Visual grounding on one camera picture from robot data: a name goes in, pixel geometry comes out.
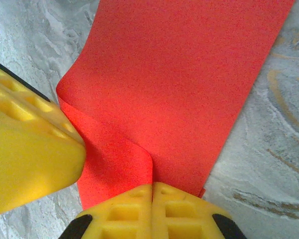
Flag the red cloth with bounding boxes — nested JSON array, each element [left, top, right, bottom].
[[56, 0, 297, 211]]

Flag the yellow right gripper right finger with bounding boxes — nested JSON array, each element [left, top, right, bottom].
[[152, 181, 247, 239]]

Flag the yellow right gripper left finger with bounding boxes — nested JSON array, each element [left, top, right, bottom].
[[61, 182, 154, 239]]

